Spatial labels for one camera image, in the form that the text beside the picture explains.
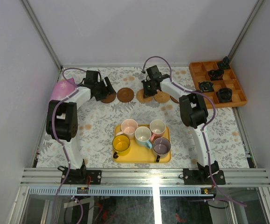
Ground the woven rattan coaster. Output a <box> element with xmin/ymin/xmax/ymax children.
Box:
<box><xmin>154</xmin><ymin>91</ymin><xmax>170</xmax><ymax>104</ymax></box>
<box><xmin>136</xmin><ymin>89</ymin><xmax>153</xmax><ymax>103</ymax></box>

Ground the dark wooden coaster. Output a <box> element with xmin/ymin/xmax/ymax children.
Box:
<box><xmin>117</xmin><ymin>87</ymin><xmax>134</xmax><ymax>103</ymax></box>

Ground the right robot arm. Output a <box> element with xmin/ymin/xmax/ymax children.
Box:
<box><xmin>142</xmin><ymin>65</ymin><xmax>219</xmax><ymax>184</ymax></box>

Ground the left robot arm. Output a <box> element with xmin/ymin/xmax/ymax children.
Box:
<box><xmin>46</xmin><ymin>68</ymin><xmax>117</xmax><ymax>184</ymax></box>

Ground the floral tablecloth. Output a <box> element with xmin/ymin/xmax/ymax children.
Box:
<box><xmin>35</xmin><ymin>66</ymin><xmax>251</xmax><ymax>169</ymax></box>

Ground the pink snowflake cloth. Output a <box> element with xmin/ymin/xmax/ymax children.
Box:
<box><xmin>50</xmin><ymin>78</ymin><xmax>76</xmax><ymax>101</ymax></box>

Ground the light pink mug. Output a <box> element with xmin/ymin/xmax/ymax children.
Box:
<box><xmin>115</xmin><ymin>119</ymin><xmax>138</xmax><ymax>140</ymax></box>

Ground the light blue mug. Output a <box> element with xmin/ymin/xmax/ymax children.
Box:
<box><xmin>135</xmin><ymin>126</ymin><xmax>152</xmax><ymax>149</ymax></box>

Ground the orange compartment box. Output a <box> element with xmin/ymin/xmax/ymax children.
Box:
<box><xmin>189</xmin><ymin>61</ymin><xmax>248</xmax><ymax>108</ymax></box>

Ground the yellow mug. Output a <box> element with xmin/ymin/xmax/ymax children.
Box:
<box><xmin>112</xmin><ymin>135</ymin><xmax>131</xmax><ymax>159</ymax></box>

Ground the black item in box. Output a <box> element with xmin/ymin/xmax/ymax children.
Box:
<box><xmin>199</xmin><ymin>81</ymin><xmax>214</xmax><ymax>92</ymax></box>
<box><xmin>208</xmin><ymin>69</ymin><xmax>224</xmax><ymax>81</ymax></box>
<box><xmin>216</xmin><ymin>88</ymin><xmax>232</xmax><ymax>103</ymax></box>

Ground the purple mug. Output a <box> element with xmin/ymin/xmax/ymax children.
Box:
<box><xmin>152</xmin><ymin>137</ymin><xmax>171</xmax><ymax>163</ymax></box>

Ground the black item on box corner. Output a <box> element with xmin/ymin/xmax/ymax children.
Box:
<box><xmin>217</xmin><ymin>56</ymin><xmax>230</xmax><ymax>70</ymax></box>

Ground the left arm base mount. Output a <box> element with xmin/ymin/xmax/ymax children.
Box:
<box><xmin>63</xmin><ymin>164</ymin><xmax>102</xmax><ymax>185</ymax></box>

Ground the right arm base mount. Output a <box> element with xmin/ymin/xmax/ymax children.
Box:
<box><xmin>183</xmin><ymin>161</ymin><xmax>226</xmax><ymax>185</ymax></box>

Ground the aluminium frame rail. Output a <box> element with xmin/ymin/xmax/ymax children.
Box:
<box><xmin>20</xmin><ymin>168</ymin><xmax>270</xmax><ymax>187</ymax></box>

